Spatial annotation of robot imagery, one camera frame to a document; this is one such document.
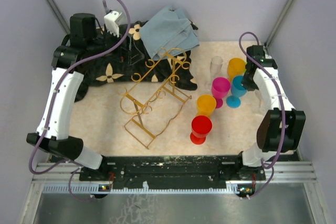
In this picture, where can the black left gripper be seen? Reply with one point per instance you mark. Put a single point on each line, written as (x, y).
(129, 54)

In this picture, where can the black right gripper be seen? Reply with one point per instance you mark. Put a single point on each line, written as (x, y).
(248, 85)

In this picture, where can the blue wine glass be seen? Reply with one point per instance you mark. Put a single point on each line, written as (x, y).
(237, 91)

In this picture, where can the magenta wine glass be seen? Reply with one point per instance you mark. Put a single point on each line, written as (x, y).
(220, 88)

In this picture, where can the clear wine glass back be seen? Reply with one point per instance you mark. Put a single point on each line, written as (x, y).
(214, 70)

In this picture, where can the clear wine glass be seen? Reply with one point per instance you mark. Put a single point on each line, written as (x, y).
(214, 70)
(260, 101)

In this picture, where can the orange yellow wine glass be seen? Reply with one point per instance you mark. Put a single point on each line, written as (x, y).
(206, 105)

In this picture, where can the red wine glass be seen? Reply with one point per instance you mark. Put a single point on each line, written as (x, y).
(201, 127)

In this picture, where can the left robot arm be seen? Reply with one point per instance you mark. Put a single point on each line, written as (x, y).
(83, 44)

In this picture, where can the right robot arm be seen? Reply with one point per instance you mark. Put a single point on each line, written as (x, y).
(281, 128)

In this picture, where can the black cream flower blanket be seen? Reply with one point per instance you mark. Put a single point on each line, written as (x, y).
(98, 72)

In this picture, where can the grey blue folded cloth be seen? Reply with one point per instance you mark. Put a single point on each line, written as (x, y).
(168, 29)

